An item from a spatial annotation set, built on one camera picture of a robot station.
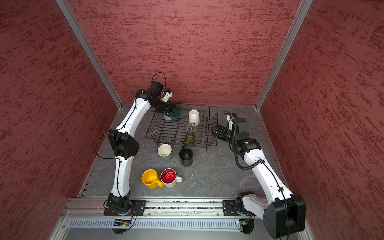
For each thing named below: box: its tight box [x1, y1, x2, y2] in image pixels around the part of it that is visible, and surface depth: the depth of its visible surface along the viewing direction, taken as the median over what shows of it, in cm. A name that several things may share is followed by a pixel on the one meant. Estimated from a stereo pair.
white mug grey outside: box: [157, 143, 173, 161], surface depth 89 cm
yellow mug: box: [141, 168, 164, 190], surface depth 79 cm
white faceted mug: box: [188, 108, 200, 126], surface depth 102 cm
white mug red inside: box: [160, 168, 183, 189], surface depth 81 cm
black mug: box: [179, 145, 193, 167], surface depth 90 cm
